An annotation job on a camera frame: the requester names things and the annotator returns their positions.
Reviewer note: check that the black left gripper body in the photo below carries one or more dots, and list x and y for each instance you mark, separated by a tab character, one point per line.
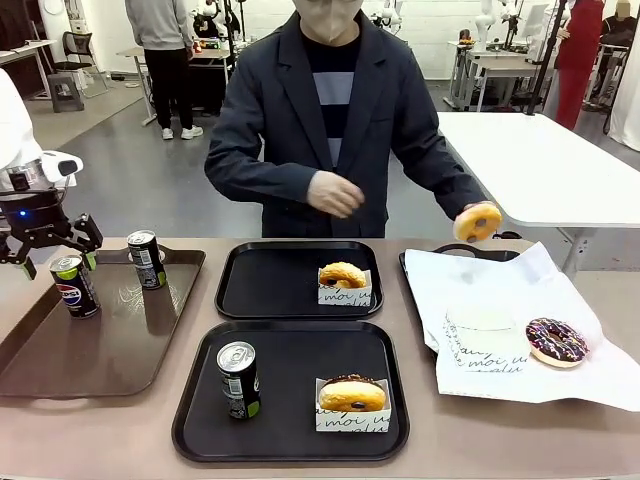
35	220

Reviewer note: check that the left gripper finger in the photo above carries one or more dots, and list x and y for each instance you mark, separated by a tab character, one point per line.
15	252
89	237

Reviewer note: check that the black can green label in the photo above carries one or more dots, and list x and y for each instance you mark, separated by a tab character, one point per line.
146	260
239	382

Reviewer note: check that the plain golden donut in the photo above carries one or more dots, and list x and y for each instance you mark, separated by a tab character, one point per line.
345	274
475	222

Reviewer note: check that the chocolate topped golden donut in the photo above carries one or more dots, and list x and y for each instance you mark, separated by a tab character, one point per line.
350	395

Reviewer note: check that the person's right forearm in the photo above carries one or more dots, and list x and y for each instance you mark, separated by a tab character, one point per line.
250	172

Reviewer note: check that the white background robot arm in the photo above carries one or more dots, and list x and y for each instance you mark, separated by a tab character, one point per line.
484	25

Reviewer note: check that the person's left forearm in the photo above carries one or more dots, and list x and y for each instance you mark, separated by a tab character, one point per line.
445	180

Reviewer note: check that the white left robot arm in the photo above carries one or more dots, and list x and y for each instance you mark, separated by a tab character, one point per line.
12	125

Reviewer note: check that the person's right hand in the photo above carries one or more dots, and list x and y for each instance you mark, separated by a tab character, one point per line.
335	195

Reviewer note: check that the black Pepsi can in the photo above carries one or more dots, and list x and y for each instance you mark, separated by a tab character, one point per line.
75	290

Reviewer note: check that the brown plastic tray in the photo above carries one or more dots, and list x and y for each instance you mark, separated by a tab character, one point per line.
115	340

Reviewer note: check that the grey step stool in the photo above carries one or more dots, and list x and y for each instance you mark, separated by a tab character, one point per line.
65	92

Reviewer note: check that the black office chair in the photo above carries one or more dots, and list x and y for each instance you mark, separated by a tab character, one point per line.
80	50

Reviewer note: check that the small black square tray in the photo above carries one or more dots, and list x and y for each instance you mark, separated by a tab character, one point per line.
270	280

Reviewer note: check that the white background work table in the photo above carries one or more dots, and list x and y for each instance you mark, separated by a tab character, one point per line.
135	52

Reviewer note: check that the person in grey hoodie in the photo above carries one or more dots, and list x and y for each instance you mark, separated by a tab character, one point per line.
160	45

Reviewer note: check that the person in dark blazer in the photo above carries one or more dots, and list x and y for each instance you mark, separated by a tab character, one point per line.
280	100

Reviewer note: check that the large black square tray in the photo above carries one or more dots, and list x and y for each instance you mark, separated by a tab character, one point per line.
290	435

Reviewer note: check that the beige face mask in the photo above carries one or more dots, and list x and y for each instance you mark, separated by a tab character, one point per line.
327	20

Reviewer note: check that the white paper sheet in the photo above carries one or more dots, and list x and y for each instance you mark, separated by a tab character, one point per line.
500	280

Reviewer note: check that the grey background lab table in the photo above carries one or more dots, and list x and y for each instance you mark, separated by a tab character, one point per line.
500	65

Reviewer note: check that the chocolate sprinkle donut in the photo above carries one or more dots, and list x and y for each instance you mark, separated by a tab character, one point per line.
557	342

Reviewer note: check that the black tripod stand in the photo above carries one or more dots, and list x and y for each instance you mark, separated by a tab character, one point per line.
547	50

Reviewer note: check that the person in red dress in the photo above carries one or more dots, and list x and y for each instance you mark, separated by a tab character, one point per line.
580	50

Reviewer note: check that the seated person in black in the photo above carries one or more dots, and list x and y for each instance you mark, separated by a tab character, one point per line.
620	25

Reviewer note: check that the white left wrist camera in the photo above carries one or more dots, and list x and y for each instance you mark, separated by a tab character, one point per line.
62	167

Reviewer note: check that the white wall desk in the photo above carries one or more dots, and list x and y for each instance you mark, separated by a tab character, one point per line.
20	50

